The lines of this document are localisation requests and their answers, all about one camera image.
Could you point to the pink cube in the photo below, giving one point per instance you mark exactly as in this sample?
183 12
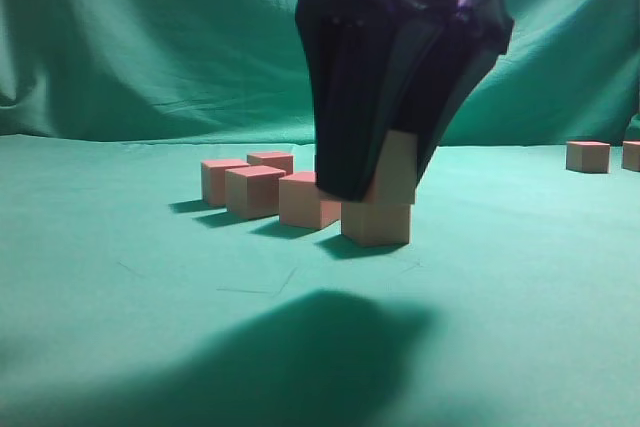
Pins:
591 157
631 155
375 224

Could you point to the green backdrop cloth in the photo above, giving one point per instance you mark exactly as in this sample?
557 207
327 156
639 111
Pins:
233 71

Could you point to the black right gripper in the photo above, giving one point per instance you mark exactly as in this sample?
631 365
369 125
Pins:
377 65

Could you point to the green table cloth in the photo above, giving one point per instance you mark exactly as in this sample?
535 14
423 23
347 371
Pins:
126 301

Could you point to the pink cube placed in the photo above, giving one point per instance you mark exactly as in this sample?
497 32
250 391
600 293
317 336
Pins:
395 176
300 203
213 179
276 159

